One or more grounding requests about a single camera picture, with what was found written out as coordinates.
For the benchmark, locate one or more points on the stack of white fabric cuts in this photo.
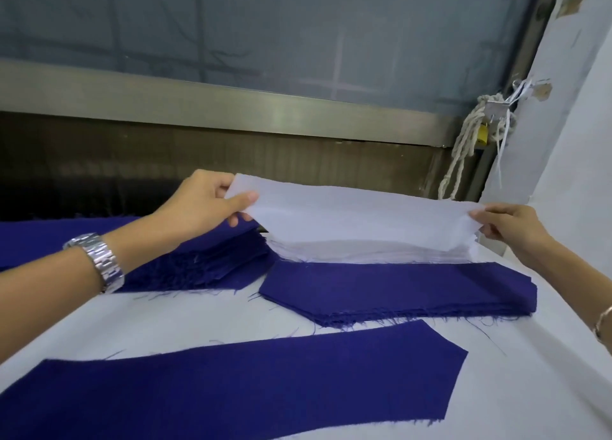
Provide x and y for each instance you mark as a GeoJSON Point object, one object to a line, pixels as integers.
{"type": "Point", "coordinates": [363, 255]}

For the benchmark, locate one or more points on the neat stack of blue fabric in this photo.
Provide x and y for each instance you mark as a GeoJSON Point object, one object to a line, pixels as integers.
{"type": "Point", "coordinates": [397, 291]}

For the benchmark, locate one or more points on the person's right thumb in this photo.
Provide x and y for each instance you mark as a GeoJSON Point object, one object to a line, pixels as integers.
{"type": "Point", "coordinates": [484, 213]}

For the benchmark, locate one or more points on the person's right hand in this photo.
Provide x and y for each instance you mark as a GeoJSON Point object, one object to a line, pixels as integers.
{"type": "Point", "coordinates": [519, 229]}

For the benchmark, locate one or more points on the person's left hand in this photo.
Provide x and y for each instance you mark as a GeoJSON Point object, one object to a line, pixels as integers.
{"type": "Point", "coordinates": [186, 212]}

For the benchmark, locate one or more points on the single blue fabric panel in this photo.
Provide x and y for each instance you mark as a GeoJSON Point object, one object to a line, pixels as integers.
{"type": "Point", "coordinates": [239, 392]}

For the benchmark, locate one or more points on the person's right forearm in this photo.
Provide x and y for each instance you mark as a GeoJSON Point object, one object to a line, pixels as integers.
{"type": "Point", "coordinates": [573, 282]}

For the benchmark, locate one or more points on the grey metal rail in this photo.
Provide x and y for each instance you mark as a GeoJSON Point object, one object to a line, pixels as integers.
{"type": "Point", "coordinates": [215, 102]}

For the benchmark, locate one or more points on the grey window pane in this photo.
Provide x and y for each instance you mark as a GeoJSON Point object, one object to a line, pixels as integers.
{"type": "Point", "coordinates": [267, 28]}

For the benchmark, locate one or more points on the white fabric piece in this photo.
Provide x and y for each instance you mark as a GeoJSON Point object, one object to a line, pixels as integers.
{"type": "Point", "coordinates": [354, 215]}

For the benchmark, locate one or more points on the frayed pile of blue fabric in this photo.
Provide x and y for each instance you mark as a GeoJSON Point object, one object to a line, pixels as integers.
{"type": "Point", "coordinates": [201, 262]}

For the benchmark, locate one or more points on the white plastic strips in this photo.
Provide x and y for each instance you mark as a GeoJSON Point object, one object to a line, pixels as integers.
{"type": "Point", "coordinates": [504, 133]}

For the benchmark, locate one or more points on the person's left thumb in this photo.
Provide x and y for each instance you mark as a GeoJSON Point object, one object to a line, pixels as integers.
{"type": "Point", "coordinates": [239, 201]}

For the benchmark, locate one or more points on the silver metal wristwatch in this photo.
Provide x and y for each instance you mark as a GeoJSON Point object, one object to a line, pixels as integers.
{"type": "Point", "coordinates": [103, 260]}

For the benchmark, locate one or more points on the yellow padlock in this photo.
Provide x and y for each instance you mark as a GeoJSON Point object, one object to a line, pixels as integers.
{"type": "Point", "coordinates": [484, 133]}

